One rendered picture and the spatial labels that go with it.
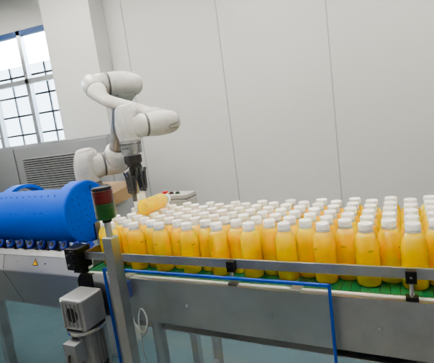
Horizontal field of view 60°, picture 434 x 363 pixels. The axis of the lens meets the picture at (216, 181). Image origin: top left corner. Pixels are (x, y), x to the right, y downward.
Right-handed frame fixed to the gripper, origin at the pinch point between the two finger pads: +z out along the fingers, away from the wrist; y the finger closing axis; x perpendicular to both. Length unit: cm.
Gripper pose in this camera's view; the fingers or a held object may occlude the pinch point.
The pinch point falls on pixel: (139, 199)
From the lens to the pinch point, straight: 167.4
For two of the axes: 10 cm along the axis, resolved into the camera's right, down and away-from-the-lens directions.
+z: 1.3, 9.8, 1.5
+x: 8.9, -0.5, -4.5
